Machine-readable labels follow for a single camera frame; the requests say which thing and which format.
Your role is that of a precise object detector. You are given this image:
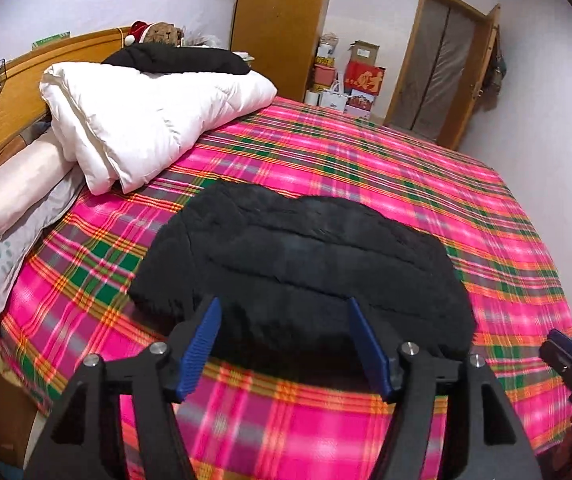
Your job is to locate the black padded jacket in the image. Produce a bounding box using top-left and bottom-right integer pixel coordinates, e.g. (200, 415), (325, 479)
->
(129, 180), (476, 384)

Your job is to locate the pink plaid bed sheet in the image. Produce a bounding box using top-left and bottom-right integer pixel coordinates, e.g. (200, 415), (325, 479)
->
(0, 99), (572, 479)

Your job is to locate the grey patterned pillow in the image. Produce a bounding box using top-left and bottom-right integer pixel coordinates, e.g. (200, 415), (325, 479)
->
(0, 166), (84, 314)

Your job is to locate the white folded duvet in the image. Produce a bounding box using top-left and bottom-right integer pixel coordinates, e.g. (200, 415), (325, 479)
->
(39, 62), (277, 195)

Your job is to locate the pink pillow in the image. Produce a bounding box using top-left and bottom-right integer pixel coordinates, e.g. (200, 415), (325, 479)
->
(0, 128), (73, 235)

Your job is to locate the white shopping bag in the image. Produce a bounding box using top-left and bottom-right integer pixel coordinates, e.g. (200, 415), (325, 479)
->
(318, 72), (349, 113)

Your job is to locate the dark bag on door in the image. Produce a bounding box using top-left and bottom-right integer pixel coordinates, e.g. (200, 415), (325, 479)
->
(481, 34), (507, 110)

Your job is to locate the red gift box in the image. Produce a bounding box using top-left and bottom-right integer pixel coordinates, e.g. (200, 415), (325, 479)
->
(344, 61), (386, 96)

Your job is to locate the pink plastic bin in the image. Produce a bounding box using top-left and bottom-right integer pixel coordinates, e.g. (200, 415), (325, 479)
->
(313, 63), (336, 87)

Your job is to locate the wooden door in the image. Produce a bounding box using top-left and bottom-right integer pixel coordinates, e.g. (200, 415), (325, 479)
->
(436, 3), (502, 151)

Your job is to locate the black folded garment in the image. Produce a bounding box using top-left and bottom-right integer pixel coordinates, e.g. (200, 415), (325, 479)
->
(103, 42), (251, 75)

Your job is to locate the brown cardboard box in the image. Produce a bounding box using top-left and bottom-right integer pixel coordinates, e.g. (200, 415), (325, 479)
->
(350, 40), (380, 66)

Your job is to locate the wooden headboard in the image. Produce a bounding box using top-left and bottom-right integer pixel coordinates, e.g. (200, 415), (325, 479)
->
(0, 27), (126, 154)

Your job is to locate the brown teddy bear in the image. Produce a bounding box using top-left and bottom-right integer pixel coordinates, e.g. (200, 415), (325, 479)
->
(123, 21), (184, 47)

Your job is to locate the wooden wardrobe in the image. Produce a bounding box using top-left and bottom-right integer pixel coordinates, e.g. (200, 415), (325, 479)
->
(231, 0), (329, 102)

